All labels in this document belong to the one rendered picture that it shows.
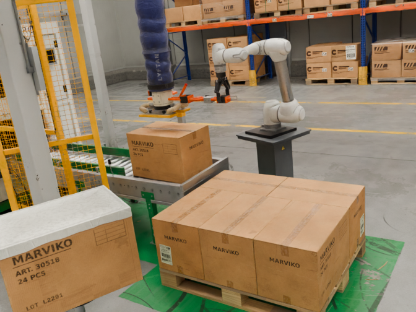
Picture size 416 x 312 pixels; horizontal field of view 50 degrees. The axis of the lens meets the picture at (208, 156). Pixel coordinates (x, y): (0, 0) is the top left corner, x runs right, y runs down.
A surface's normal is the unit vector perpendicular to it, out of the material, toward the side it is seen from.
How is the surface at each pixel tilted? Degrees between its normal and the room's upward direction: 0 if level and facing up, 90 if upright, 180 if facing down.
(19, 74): 90
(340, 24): 90
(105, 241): 90
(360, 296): 0
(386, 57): 88
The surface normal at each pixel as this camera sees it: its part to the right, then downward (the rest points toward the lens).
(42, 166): 0.83, 0.10
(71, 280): 0.51, 0.21
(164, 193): -0.54, 0.32
